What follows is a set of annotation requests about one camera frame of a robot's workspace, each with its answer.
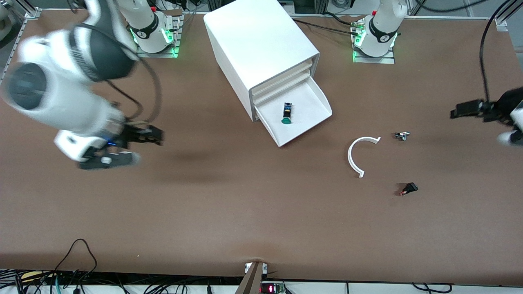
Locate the aluminium corner bracket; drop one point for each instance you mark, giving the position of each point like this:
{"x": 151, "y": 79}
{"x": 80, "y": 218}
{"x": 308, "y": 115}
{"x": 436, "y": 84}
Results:
{"x": 501, "y": 22}
{"x": 32, "y": 13}

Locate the green push button switch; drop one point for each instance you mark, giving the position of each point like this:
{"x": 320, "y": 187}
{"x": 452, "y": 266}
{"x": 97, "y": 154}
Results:
{"x": 287, "y": 118}

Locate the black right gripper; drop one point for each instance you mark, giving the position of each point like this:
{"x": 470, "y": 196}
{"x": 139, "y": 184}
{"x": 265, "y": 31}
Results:
{"x": 131, "y": 134}

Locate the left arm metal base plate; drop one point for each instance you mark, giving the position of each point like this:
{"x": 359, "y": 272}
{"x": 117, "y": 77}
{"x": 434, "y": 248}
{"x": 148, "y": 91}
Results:
{"x": 374, "y": 59}

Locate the white drawer cabinet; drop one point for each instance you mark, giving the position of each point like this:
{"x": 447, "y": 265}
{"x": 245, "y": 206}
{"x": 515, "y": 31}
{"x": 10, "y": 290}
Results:
{"x": 253, "y": 41}

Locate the white curved plastic arc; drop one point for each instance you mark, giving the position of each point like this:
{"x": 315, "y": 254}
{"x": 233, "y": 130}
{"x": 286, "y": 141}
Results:
{"x": 349, "y": 157}

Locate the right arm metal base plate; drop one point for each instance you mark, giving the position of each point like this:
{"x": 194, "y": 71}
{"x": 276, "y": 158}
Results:
{"x": 157, "y": 54}

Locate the small silver metal connector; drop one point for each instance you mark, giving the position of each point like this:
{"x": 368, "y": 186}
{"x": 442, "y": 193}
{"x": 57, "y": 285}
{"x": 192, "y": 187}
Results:
{"x": 402, "y": 135}

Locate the device with red display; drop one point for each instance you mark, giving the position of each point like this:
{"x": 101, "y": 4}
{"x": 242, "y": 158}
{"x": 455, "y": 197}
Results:
{"x": 272, "y": 288}

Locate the grey camera mounting post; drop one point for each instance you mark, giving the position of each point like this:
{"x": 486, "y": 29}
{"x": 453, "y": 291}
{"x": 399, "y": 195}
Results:
{"x": 253, "y": 281}

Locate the black rocker switch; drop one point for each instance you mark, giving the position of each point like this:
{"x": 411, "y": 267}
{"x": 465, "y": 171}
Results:
{"x": 410, "y": 188}

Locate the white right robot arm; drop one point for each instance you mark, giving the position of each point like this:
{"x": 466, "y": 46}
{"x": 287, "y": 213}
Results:
{"x": 61, "y": 98}

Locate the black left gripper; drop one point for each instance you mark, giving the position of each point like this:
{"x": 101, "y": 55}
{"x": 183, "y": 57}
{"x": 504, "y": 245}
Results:
{"x": 508, "y": 105}

